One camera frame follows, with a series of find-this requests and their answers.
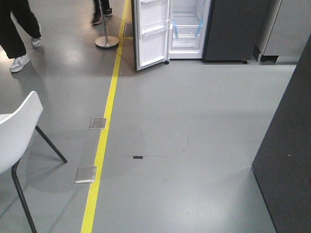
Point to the white cabinet beside fridge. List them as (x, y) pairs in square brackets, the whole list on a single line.
[(285, 31)]

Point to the steel floor box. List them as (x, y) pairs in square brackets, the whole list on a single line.
[(97, 124), (85, 175)]

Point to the middle clear door bin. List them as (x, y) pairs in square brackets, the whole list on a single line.
[(155, 28)]

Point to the steel stanchion post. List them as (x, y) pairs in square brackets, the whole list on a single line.
[(106, 41)]

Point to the grey kitchen island cabinet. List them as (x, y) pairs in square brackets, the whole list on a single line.
[(282, 165)]

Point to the clear crisper drawer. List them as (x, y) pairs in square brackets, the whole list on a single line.
[(186, 36)]

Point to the dark grey fridge body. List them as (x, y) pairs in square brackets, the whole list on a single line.
[(229, 32)]

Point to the white plastic chair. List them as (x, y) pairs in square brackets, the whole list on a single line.
[(16, 130)]

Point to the far steel floor box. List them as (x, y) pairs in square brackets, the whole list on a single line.
[(97, 124)]

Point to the open white fridge door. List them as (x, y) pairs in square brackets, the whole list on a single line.
[(151, 21)]

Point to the near steel floor box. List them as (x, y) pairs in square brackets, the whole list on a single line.
[(85, 175)]

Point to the person in black trousers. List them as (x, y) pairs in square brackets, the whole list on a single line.
[(10, 39)]

